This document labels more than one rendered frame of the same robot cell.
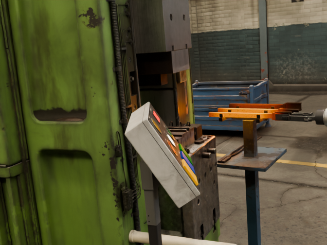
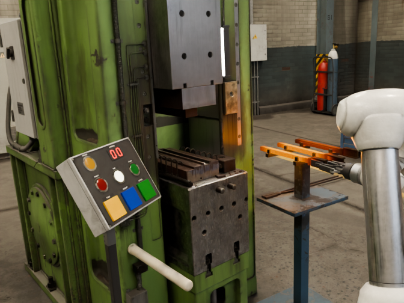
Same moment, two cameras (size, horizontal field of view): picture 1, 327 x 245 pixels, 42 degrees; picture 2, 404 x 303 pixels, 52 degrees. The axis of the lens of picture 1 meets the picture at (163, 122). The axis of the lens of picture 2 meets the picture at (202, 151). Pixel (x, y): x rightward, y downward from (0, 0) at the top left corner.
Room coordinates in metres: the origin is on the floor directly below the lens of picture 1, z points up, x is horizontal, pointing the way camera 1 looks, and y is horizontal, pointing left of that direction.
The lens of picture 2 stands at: (0.17, -0.96, 1.54)
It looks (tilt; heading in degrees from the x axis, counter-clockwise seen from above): 14 degrees down; 26
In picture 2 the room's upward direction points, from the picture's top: 3 degrees counter-clockwise
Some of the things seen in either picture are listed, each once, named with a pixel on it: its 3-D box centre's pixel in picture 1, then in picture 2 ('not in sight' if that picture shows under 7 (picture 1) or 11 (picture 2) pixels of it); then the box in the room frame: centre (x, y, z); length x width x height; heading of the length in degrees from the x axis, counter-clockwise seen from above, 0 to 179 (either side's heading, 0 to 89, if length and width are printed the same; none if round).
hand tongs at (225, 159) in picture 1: (242, 148); (304, 186); (2.48, -0.46, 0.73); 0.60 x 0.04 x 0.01; 146
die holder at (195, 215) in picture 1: (154, 185); (187, 207); (2.04, 0.08, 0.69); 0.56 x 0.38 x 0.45; 65
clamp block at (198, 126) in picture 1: (188, 131); (222, 163); (2.09, -0.12, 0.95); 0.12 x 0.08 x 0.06; 65
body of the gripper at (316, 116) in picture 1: (315, 116); (346, 170); (2.03, -0.74, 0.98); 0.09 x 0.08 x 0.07; 58
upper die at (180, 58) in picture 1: (139, 62); (173, 94); (1.99, 0.09, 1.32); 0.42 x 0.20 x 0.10; 65
